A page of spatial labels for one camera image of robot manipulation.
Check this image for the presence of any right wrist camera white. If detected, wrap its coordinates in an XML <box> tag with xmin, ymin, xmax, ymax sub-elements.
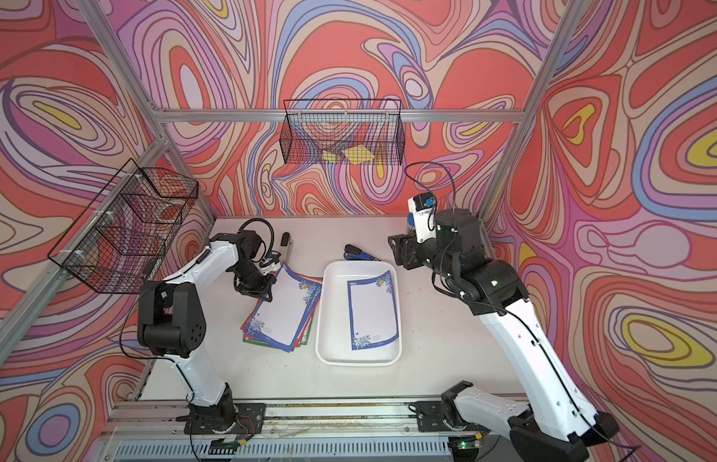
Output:
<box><xmin>408</xmin><ymin>192</ymin><xmax>437</xmax><ymax>244</ymax></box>

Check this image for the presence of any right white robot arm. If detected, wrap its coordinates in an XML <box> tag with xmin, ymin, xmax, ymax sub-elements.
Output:
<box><xmin>387</xmin><ymin>203</ymin><xmax>620</xmax><ymax>461</ymax></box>

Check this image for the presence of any yellow sticky note large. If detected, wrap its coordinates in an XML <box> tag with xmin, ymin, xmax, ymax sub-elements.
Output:
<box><xmin>342</xmin><ymin>144</ymin><xmax>375</xmax><ymax>165</ymax></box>

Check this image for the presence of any left black wire basket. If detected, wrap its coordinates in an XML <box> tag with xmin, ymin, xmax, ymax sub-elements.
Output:
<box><xmin>48</xmin><ymin>160</ymin><xmax>199</xmax><ymax>295</ymax></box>

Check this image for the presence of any yellow sticky note small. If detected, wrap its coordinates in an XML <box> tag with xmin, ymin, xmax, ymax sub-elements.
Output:
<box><xmin>321</xmin><ymin>150</ymin><xmax>341</xmax><ymax>164</ymax></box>

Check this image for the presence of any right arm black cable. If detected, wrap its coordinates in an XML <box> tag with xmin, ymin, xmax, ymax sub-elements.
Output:
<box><xmin>403</xmin><ymin>161</ymin><xmax>458</xmax><ymax>212</ymax></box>

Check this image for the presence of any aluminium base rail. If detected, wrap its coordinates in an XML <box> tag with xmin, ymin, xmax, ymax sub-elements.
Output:
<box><xmin>86</xmin><ymin>395</ymin><xmax>579</xmax><ymax>462</ymax></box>

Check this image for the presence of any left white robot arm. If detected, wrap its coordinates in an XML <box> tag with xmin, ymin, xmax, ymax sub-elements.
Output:
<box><xmin>137</xmin><ymin>230</ymin><xmax>276</xmax><ymax>435</ymax></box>

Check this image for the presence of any black wire basket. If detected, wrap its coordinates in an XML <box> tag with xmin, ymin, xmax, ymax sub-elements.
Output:
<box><xmin>48</xmin><ymin>160</ymin><xmax>199</xmax><ymax>295</ymax></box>
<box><xmin>280</xmin><ymin>97</ymin><xmax>406</xmax><ymax>166</ymax></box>

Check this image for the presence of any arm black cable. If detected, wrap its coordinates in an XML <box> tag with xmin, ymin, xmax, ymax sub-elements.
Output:
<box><xmin>238</xmin><ymin>218</ymin><xmax>277</xmax><ymax>261</ymax></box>
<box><xmin>403</xmin><ymin>161</ymin><xmax>458</xmax><ymax>212</ymax></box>

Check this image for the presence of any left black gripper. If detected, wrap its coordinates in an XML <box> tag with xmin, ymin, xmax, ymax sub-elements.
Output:
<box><xmin>230</xmin><ymin>262</ymin><xmax>277</xmax><ymax>300</ymax></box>

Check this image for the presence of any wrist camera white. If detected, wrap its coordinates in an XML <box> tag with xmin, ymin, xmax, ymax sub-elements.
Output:
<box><xmin>408</xmin><ymin>192</ymin><xmax>437</xmax><ymax>244</ymax></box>
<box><xmin>258</xmin><ymin>251</ymin><xmax>281</xmax><ymax>275</ymax></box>

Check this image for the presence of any white plastic storage tray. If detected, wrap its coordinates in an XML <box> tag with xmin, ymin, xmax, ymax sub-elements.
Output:
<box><xmin>315</xmin><ymin>261</ymin><xmax>403</xmax><ymax>367</ymax></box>

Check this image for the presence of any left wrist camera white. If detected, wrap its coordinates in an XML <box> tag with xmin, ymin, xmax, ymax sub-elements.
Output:
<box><xmin>258</xmin><ymin>251</ymin><xmax>281</xmax><ymax>275</ymax></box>

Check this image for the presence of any blue black stapler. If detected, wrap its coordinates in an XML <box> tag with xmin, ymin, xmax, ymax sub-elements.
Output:
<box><xmin>343</xmin><ymin>244</ymin><xmax>378</xmax><ymax>261</ymax></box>

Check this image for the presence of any back black wire basket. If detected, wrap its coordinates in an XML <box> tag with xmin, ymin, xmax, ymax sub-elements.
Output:
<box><xmin>280</xmin><ymin>97</ymin><xmax>406</xmax><ymax>166</ymax></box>

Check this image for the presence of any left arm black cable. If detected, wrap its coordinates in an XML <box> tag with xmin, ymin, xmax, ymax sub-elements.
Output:
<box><xmin>238</xmin><ymin>218</ymin><xmax>277</xmax><ymax>261</ymax></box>

